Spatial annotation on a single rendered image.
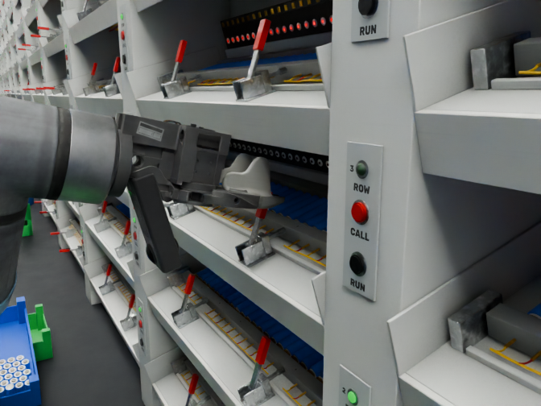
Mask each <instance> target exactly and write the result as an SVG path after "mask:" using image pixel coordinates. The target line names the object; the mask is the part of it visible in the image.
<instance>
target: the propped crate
mask: <svg viewBox="0 0 541 406"><path fill-rule="evenodd" d="M16 301H17V305H14V306H10V307H6V309H5V311H4V312H3V313H2V314H1V315H0V360H1V359H5V360H6V363H7V359H8V358H11V357H14V358H15V360H16V357H17V356H19V355H23V356H24V357H25V359H29V360H30V365H31V374H32V375H31V376H29V377H28V379H29V384H30V390H27V391H21V392H18V393H15V394H12V395H8V396H3V397H0V406H37V405H41V395H40V386H39V375H38V371H37V366H36V361H35V352H34V348H33V343H32V338H31V330H30V325H29V321H28V315H27V309H26V302H25V297H24V296H22V297H17V298H16Z"/></svg>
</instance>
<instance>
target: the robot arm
mask: <svg viewBox="0 0 541 406"><path fill-rule="evenodd" d="M169 122H174V123H175V124H174V123H169ZM178 123H179V124H178ZM230 140H231V135H227V134H223V133H219V132H215V131H214V130H209V129H204V128H203V127H200V126H199V127H196V124H191V126H189V125H182V124H181V123H180V122H176V121H172V120H164V121H163V122H162V121H158V120H154V119H150V118H143V117H139V116H134V115H130V114H120V113H116V119H115V121H114V120H113V118H112V117H109V116H105V115H100V114H93V113H89V112H84V111H80V110H73V109H65V108H61V107H57V106H50V105H45V104H41V103H37V102H33V101H25V100H21V99H17V98H12V97H5V96H1V95H0V315H1V314H2V313H3V312H4V311H5V309H6V307H7V306H8V304H9V303H10V298H11V295H12V293H13V291H14V288H15V285H16V282H17V271H16V269H17V264H18V259H19V251H20V246H21V241H22V236H23V227H24V222H25V217H26V212H27V204H28V200H29V197H31V198H39V199H48V200H58V201H73V202H80V203H89V204H96V205H99V204H101V203H102V202H103V201H104V200H105V199H106V198H107V196H109V197H120V196H121V195H122V194H123V193H124V191H125V189H126V187H127V189H128V192H129V194H130V198H131V200H132V203H133V206H134V210H135V213H136V215H137V218H138V222H139V225H140V227H141V230H142V234H143V237H144V239H145V241H146V244H147V246H146V253H147V257H148V259H149V260H150V261H151V262H152V263H153V264H155V265H156V266H157V267H158V268H159V269H160V271H161V272H162V273H168V272H170V271H173V270H175V269H177V268H179V267H181V265H182V261H181V258H180V253H179V250H180V248H179V244H178V242H177V240H176V239H175V238H174V235H173V233H172V230H171V225H170V222H169V220H168V217H167V213H166V210H165V207H164V204H163V201H165V202H170V201H175V202H179V203H183V204H188V205H198V206H205V207H212V206H213V205H219V206H224V207H231V208H240V209H270V208H273V207H275V206H276V205H280V204H282V203H284V201H285V197H280V196H279V195H277V194H271V172H270V163H269V161H268V160H267V159H266V158H264V157H257V158H255V159H254V160H252V158H251V156H250V155H248V154H246V153H241V154H239V155H238V156H237V157H236V159H235V160H234V161H233V163H232V164H231V166H230V167H229V168H225V160H226V156H227V155H228V153H229V145H230ZM209 149H214V150H215V151H214V150H209ZM134 156H136V161H135V162H134V163H133V164H132V158H133V157H134ZM220 183H222V185H221V184H220Z"/></svg>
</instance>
